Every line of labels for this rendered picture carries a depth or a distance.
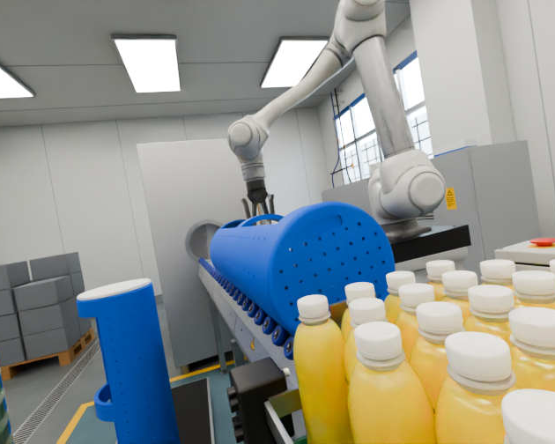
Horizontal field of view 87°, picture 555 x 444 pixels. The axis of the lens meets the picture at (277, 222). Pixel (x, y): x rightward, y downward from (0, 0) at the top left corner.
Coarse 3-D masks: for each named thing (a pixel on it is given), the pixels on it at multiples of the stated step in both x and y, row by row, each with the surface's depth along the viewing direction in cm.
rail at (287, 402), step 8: (288, 392) 40; (296, 392) 41; (272, 400) 40; (280, 400) 40; (288, 400) 40; (296, 400) 41; (280, 408) 40; (288, 408) 40; (296, 408) 41; (280, 416) 40
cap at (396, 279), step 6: (390, 276) 42; (396, 276) 42; (402, 276) 41; (408, 276) 41; (414, 276) 42; (390, 282) 42; (396, 282) 41; (402, 282) 41; (408, 282) 41; (414, 282) 41; (390, 288) 42; (396, 288) 41
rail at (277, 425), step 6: (264, 402) 39; (264, 408) 39; (270, 408) 38; (270, 414) 36; (276, 414) 36; (270, 420) 37; (276, 420) 35; (270, 426) 37; (276, 426) 34; (282, 426) 34; (276, 432) 35; (282, 432) 33; (276, 438) 35; (282, 438) 32; (288, 438) 32
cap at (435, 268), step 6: (426, 264) 46; (432, 264) 45; (438, 264) 44; (444, 264) 44; (450, 264) 44; (432, 270) 45; (438, 270) 44; (444, 270) 44; (450, 270) 44; (432, 276) 45; (438, 276) 44
